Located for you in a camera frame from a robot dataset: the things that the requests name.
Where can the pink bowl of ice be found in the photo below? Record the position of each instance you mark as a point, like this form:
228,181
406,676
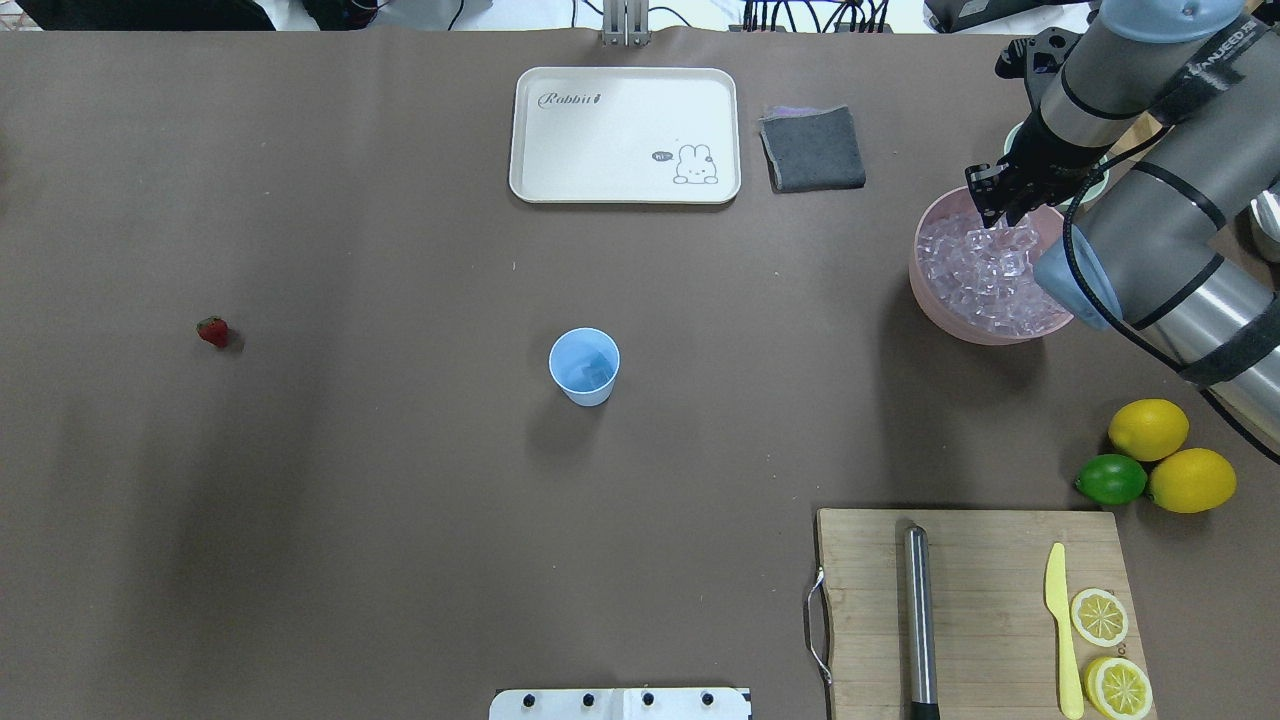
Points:
979,284

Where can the metal camera post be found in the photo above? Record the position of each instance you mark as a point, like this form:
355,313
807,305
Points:
625,23

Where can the red strawberry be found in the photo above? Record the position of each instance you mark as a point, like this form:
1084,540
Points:
214,330

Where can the cream rabbit tray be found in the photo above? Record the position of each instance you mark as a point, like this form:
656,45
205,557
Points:
625,135

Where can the grey folded cloth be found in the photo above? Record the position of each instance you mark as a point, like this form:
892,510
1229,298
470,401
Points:
811,149

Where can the green lime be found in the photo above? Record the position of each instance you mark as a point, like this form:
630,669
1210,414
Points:
1112,479

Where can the yellow lemon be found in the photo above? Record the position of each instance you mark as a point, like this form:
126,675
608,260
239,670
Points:
1149,429
1192,480

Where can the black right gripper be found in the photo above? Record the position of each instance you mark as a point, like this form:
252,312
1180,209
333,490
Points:
1040,162

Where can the yellow plastic knife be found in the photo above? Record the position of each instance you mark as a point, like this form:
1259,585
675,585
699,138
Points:
1055,592

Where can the lemon half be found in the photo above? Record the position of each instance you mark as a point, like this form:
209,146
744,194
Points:
1118,688

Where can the metal muddler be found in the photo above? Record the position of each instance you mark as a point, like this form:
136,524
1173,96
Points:
924,701

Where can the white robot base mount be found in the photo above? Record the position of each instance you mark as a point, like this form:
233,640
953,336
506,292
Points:
623,703

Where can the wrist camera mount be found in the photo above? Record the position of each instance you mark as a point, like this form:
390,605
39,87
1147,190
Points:
1036,60

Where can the blue plastic cup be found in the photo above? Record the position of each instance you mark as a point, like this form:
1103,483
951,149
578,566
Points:
565,358

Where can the wooden cutting board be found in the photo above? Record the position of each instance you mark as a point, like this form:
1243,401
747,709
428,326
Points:
995,640

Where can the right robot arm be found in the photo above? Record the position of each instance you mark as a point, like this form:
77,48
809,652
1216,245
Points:
1155,128

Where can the lemon slice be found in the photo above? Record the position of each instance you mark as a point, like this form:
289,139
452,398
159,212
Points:
1100,617

